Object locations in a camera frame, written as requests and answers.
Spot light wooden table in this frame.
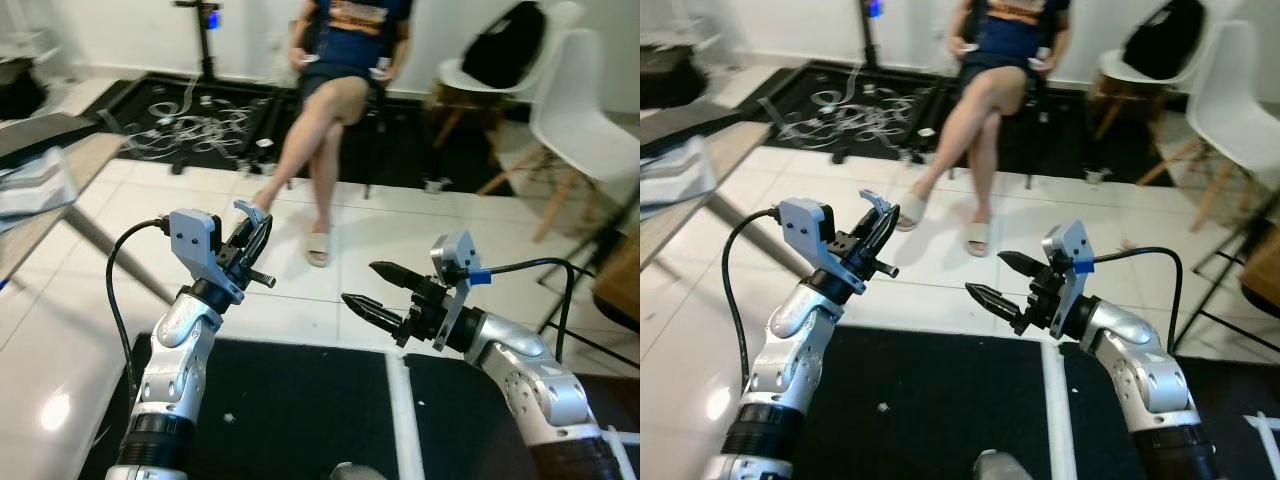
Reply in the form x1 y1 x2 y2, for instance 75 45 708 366
0 128 179 304
640 118 801 271

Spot black floor mat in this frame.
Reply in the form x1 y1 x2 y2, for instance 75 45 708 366
752 60 1191 186
1060 342 1280 480
98 70 536 196
745 325 1051 480
405 350 641 480
78 335 401 480

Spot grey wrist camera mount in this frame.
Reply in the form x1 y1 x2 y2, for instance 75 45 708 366
1040 220 1099 341
168 208 246 304
778 198 851 296
430 230 493 351

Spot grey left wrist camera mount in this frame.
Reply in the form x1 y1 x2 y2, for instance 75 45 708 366
168 208 246 304
778 198 851 296

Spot black backpack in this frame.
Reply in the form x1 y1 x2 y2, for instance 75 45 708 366
1122 0 1208 81
460 2 548 89

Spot person in blue shirt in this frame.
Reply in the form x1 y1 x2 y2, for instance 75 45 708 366
248 0 416 269
895 0 1073 259

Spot dark flat pad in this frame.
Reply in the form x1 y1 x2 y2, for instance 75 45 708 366
0 112 96 166
640 100 746 156

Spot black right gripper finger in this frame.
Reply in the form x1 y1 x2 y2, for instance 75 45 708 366
998 252 1057 284
370 262 433 294
343 295 406 336
966 286 1029 328

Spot brown wooden side table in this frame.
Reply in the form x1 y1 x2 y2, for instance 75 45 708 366
1240 225 1280 311
595 230 641 331

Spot black tripod stand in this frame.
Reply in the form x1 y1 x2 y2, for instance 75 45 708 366
172 0 223 86
858 0 891 71

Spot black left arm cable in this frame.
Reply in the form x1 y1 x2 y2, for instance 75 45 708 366
720 206 781 396
105 218 171 406

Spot white cabinet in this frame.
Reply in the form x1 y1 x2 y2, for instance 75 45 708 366
640 0 726 61
0 0 76 71

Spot grey plastic bag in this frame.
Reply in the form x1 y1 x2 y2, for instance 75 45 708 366
0 148 79 233
640 135 716 209

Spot white chair wooden legs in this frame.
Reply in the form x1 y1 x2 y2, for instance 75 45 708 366
1135 20 1280 236
430 0 586 151
480 28 641 246
1090 0 1216 141

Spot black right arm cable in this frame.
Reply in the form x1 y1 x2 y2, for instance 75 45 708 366
1096 246 1186 353
488 258 577 361

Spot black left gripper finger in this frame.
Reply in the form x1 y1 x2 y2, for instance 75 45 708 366
230 218 263 266
845 208 879 259
857 206 895 263
241 218 274 271

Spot white tangled cable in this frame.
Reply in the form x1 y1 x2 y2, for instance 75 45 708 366
780 65 926 151
125 75 276 166

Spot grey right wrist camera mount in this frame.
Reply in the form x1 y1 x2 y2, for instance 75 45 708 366
430 230 493 351
1040 220 1099 341

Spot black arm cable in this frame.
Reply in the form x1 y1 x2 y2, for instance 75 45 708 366
1096 246 1186 353
720 206 781 396
105 218 171 406
488 258 577 361

